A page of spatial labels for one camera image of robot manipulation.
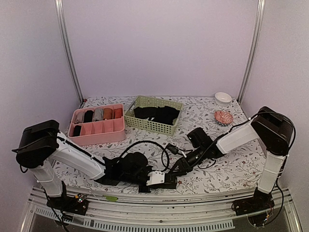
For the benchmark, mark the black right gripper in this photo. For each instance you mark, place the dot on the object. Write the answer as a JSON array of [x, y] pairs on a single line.
[[182, 162]]

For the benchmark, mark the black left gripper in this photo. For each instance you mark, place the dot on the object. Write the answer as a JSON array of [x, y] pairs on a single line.
[[141, 190]]

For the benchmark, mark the dark green underwear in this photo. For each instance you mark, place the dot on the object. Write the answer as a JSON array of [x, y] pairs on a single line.
[[171, 182]]

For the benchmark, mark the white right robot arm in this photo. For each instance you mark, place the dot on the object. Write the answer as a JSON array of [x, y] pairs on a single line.
[[275, 131]]

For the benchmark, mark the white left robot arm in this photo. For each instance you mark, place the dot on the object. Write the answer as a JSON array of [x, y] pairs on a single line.
[[43, 142]]

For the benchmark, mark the orange rolled underwear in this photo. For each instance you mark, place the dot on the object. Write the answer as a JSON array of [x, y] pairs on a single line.
[[118, 113]]

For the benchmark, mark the brown rolled underwear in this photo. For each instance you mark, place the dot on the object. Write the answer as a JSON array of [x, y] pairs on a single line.
[[107, 113]]

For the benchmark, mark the grey rolled underwear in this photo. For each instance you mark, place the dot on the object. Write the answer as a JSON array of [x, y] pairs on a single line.
[[98, 114]]

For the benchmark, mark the black rolled underwear front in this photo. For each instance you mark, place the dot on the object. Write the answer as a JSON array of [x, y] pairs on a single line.
[[77, 131]]

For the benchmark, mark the black rolled underwear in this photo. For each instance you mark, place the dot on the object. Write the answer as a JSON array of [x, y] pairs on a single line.
[[77, 131], [88, 116]]

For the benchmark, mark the beige rolled underwear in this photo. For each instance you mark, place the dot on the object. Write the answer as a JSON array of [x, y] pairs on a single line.
[[79, 118]]

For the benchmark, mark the green tape piece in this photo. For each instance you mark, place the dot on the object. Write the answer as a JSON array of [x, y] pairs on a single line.
[[110, 198]]

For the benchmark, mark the black clothes in basket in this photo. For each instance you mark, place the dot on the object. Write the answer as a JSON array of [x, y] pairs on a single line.
[[165, 115]]

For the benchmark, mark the green plastic basket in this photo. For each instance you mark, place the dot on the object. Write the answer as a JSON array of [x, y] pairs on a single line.
[[144, 124]]

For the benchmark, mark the pink divided organizer box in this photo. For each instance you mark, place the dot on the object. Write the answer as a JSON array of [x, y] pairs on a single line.
[[99, 132]]

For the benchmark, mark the white ceramic bowl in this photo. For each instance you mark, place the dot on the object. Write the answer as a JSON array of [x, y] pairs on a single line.
[[222, 99]]

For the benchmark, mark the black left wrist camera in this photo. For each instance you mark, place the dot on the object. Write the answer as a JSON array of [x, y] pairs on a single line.
[[134, 164]]

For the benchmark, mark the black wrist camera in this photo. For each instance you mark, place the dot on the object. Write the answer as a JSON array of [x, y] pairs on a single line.
[[134, 164], [198, 138]]

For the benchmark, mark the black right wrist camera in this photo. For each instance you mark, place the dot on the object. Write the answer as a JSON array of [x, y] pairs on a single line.
[[198, 138]]

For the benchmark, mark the aluminium front rail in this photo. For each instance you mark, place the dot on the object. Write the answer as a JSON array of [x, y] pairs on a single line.
[[210, 212]]

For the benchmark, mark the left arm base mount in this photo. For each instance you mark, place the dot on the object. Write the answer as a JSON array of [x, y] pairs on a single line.
[[77, 204]]

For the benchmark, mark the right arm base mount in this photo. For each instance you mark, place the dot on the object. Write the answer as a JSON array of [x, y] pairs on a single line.
[[258, 202]]

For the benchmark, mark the left aluminium frame post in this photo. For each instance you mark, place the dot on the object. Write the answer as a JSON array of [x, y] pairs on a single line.
[[66, 43]]

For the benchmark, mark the aluminium frame post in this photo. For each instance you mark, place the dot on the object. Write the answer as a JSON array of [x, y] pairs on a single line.
[[66, 43], [254, 44]]

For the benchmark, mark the right aluminium frame post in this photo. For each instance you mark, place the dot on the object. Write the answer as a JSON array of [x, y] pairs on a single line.
[[254, 44]]

